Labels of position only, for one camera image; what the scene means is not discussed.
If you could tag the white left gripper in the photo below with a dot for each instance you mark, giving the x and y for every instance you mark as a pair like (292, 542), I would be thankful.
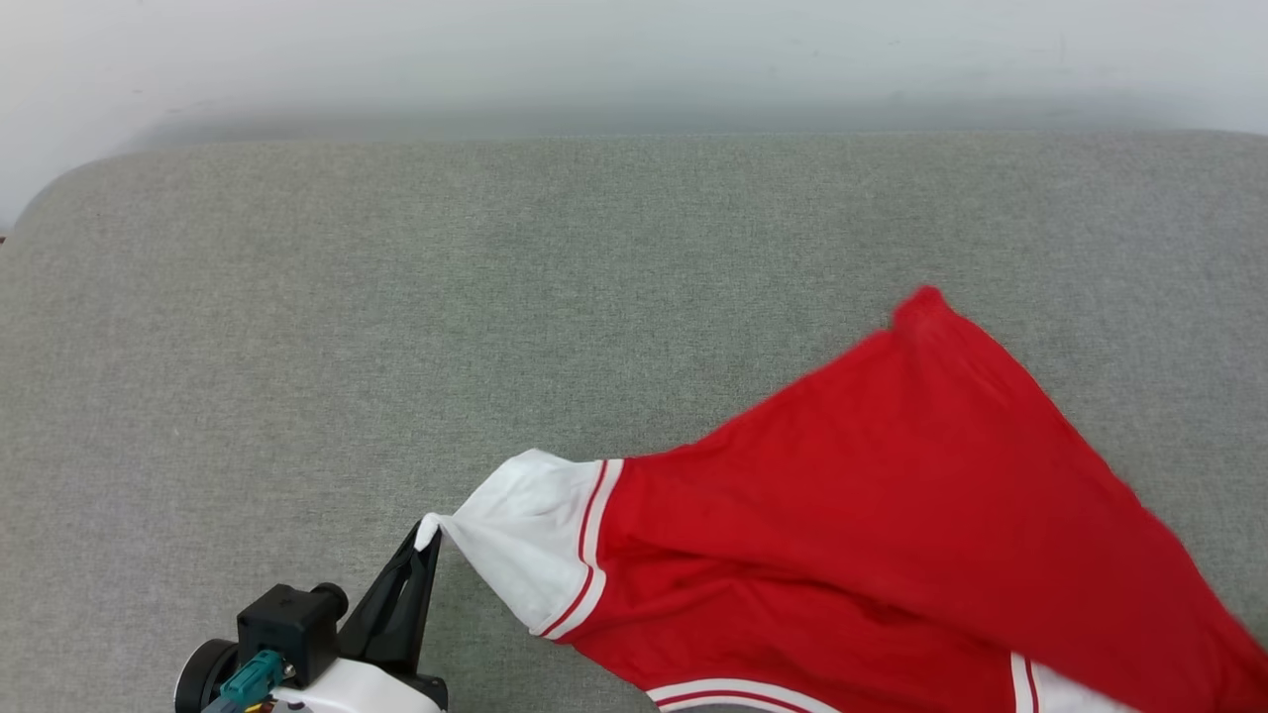
(367, 691)

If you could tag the red and white jersey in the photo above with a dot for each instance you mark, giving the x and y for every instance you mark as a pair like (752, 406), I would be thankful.
(892, 515)

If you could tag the grey fabric sofa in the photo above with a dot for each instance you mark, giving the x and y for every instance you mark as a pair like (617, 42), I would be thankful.
(396, 317)

